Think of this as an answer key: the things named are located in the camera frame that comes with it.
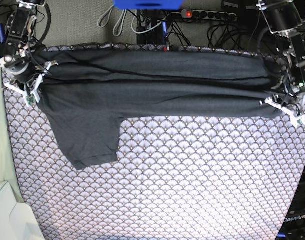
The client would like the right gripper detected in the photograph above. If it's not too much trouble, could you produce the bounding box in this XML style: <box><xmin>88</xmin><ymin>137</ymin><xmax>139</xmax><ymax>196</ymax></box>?
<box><xmin>0</xmin><ymin>47</ymin><xmax>47</xmax><ymax>88</ymax></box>

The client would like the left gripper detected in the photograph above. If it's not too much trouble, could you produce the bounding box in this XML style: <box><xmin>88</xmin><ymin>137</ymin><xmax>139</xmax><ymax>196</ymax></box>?
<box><xmin>270</xmin><ymin>74</ymin><xmax>305</xmax><ymax>105</ymax></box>

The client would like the dark grey T-shirt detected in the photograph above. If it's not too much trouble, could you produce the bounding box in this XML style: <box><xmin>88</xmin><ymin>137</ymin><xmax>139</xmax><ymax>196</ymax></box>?
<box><xmin>36</xmin><ymin>49</ymin><xmax>281</xmax><ymax>170</ymax></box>

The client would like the blue box overhead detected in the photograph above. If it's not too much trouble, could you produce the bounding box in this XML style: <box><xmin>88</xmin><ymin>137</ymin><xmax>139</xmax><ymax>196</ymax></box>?
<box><xmin>113</xmin><ymin>0</ymin><xmax>184</xmax><ymax>10</ymax></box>

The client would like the black power strip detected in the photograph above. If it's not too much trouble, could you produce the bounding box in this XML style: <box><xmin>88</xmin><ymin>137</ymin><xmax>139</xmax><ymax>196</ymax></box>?
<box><xmin>180</xmin><ymin>9</ymin><xmax>237</xmax><ymax>22</ymax></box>

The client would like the black OpenArm case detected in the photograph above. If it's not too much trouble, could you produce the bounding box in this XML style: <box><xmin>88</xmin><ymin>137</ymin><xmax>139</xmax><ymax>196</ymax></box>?
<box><xmin>276</xmin><ymin>167</ymin><xmax>305</xmax><ymax>240</ymax></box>

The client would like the fan-patterned tablecloth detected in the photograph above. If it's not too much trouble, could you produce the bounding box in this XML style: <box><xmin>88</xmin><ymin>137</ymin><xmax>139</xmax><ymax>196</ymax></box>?
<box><xmin>3</xmin><ymin>43</ymin><xmax>305</xmax><ymax>240</ymax></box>

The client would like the white plastic bin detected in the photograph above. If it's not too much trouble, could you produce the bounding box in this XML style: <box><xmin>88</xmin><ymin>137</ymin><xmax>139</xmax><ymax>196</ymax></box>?
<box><xmin>0</xmin><ymin>181</ymin><xmax>44</xmax><ymax>240</ymax></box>

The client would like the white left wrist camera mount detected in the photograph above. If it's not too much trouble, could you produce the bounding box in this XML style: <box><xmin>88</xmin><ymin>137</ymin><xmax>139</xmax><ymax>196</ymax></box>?
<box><xmin>259</xmin><ymin>95</ymin><xmax>305</xmax><ymax>129</ymax></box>

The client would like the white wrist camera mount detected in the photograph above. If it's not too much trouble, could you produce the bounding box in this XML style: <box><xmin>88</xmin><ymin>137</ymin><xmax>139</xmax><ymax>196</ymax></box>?
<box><xmin>259</xmin><ymin>95</ymin><xmax>305</xmax><ymax>129</ymax></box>
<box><xmin>4</xmin><ymin>60</ymin><xmax>59</xmax><ymax>107</ymax></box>

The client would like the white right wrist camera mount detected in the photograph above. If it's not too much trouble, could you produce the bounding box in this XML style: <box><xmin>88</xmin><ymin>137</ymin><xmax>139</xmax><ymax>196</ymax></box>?
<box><xmin>4</xmin><ymin>60</ymin><xmax>59</xmax><ymax>107</ymax></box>

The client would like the grey looped cable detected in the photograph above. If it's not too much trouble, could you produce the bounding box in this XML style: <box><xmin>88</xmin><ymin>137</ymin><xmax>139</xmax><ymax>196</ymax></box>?
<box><xmin>112</xmin><ymin>10</ymin><xmax>128</xmax><ymax>37</ymax></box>

